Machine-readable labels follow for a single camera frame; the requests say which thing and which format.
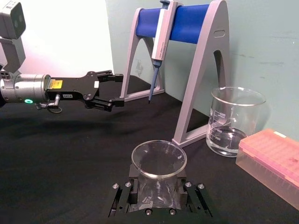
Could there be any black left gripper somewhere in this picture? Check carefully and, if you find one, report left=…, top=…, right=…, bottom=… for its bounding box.
left=45, top=69, right=125, bottom=113

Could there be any grey pipette stand blue roll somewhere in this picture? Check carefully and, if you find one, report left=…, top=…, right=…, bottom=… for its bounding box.
left=119, top=0, right=231, bottom=148

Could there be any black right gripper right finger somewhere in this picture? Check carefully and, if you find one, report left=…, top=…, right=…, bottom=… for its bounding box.
left=177, top=168, right=214, bottom=217

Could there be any black table cloth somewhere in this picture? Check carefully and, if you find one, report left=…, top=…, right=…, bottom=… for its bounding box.
left=0, top=74, right=299, bottom=224

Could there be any large glass beaker with water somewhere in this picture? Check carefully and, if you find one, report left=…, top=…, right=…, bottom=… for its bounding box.
left=205, top=86, right=267, bottom=158

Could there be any small clear glass beaker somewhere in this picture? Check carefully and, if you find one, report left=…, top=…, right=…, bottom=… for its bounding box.
left=130, top=140, right=188, bottom=211

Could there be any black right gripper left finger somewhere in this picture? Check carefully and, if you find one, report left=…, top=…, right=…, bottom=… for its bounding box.
left=108, top=162, right=141, bottom=217

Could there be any thin cable with silver plug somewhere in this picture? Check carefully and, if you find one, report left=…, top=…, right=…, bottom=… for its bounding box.
left=35, top=94, right=63, bottom=114

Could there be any pink pipette tip box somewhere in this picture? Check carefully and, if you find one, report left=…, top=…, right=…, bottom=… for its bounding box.
left=235, top=128, right=299, bottom=210

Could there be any grey and blue pipette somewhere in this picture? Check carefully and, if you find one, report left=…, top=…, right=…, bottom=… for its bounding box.
left=148, top=0, right=181, bottom=105

